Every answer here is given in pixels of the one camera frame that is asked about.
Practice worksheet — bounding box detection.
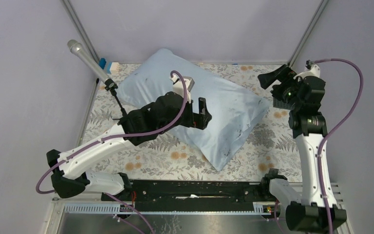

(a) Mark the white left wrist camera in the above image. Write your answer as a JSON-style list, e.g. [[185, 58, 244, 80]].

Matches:
[[170, 74, 195, 103]]

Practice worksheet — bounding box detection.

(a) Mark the white slotted cable duct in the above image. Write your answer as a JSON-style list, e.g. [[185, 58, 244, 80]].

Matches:
[[65, 202, 273, 216]]

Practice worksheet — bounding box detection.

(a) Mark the light blue pillowcase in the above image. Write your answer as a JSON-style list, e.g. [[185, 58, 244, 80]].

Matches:
[[117, 48, 270, 171]]

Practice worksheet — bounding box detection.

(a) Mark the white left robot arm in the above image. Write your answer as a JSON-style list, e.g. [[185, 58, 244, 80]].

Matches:
[[46, 92, 212, 200]]

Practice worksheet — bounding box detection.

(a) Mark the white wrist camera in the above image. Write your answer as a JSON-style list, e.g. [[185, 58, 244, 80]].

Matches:
[[296, 60, 320, 80], [170, 74, 195, 103]]

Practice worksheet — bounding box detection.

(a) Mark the blue and white block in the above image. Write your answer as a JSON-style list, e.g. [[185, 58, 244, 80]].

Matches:
[[99, 58, 121, 75]]

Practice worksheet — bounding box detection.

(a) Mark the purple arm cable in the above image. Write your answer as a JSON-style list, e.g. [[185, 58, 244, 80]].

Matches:
[[305, 58, 365, 234], [35, 70, 189, 195]]

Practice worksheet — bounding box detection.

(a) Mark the dark grey studded baseplate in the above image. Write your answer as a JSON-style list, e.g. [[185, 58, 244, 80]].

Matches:
[[273, 97, 293, 111]]

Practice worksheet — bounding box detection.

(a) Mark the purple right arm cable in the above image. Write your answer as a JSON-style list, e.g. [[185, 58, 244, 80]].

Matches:
[[305, 58, 365, 234]]

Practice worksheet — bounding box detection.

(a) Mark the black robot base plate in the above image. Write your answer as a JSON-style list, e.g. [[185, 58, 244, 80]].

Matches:
[[114, 179, 280, 213]]

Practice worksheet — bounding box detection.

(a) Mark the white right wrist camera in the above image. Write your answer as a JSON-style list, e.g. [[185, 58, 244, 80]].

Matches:
[[296, 60, 320, 80]]

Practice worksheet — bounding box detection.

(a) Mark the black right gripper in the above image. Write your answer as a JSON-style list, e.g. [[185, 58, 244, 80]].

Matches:
[[258, 64, 303, 110]]

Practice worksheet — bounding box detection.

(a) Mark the silver microphone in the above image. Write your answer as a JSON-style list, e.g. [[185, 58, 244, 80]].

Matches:
[[67, 39, 110, 83]]

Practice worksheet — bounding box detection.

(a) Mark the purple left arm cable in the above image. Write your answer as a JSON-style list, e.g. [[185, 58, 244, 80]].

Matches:
[[35, 70, 189, 195]]

